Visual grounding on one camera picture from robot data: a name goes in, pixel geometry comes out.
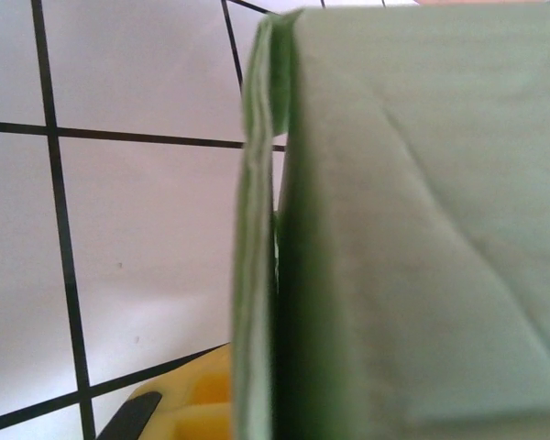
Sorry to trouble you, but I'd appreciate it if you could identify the light green paper box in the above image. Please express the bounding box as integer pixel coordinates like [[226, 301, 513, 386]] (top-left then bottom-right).
[[228, 6, 550, 440]]

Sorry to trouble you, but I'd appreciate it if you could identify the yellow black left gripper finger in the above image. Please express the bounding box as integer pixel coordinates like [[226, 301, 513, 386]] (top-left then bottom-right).
[[95, 346, 233, 440]]

